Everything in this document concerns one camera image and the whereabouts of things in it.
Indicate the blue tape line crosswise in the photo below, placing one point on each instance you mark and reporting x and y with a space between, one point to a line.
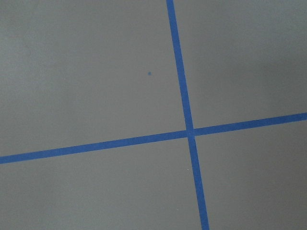
152 138

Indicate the blue tape line lengthwise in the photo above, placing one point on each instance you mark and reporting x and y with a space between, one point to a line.
187 115

